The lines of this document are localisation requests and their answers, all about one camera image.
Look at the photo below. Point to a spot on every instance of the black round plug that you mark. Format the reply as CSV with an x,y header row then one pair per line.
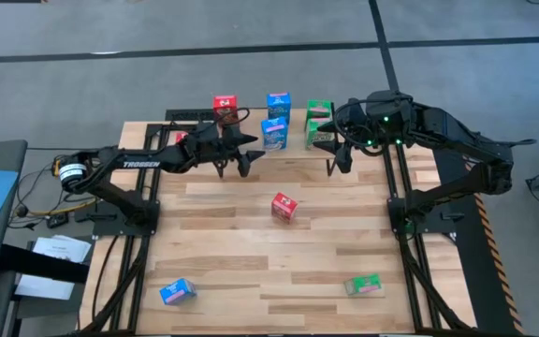
x,y
22,211

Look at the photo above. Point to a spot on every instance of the white paper sheet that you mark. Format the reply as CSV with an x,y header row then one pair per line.
x,y
61,248
45,286

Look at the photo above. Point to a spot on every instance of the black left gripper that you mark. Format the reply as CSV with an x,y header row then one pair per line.
x,y
211,147

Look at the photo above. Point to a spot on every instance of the black perforated metal bar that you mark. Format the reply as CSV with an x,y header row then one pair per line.
x,y
185,115

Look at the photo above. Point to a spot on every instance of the small black control box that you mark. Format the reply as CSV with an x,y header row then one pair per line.
x,y
57,220

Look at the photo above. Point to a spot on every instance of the wooden shelf with black legs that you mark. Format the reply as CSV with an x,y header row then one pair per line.
x,y
293,154

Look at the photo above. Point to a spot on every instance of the red Froot Loops cereal box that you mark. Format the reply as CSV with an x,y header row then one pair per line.
x,y
180,136
284,207
224,103

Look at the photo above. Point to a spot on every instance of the black flat bar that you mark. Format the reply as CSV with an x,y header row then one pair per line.
x,y
40,264

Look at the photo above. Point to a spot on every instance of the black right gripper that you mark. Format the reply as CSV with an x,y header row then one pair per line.
x,y
358,126

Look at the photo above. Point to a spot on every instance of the blue Rice Krispies cereal box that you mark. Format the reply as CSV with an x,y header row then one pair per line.
x,y
279,104
274,133
177,291

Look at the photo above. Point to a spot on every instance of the green Apple Jacks cereal box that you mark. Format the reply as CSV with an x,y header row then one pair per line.
x,y
318,107
363,284
316,136

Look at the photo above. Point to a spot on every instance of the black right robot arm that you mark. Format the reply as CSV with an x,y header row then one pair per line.
x,y
461,136

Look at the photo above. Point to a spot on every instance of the black hazard-striped floor mat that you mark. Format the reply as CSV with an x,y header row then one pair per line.
x,y
466,262

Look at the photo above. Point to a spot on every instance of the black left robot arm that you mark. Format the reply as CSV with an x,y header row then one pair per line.
x,y
141,164

